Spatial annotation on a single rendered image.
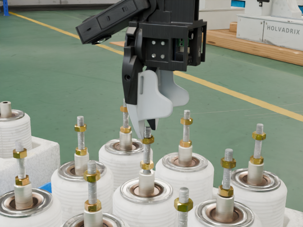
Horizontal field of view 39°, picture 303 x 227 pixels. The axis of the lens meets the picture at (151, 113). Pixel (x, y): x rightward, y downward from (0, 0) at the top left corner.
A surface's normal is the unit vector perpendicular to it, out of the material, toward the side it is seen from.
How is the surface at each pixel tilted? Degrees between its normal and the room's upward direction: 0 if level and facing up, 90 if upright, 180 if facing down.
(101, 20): 88
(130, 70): 82
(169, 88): 95
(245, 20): 90
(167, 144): 0
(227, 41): 90
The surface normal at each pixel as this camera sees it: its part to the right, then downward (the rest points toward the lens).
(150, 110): -0.42, 0.18
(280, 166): 0.01, -0.95
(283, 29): -0.87, 0.14
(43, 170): 0.86, 0.17
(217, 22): 0.49, 0.27
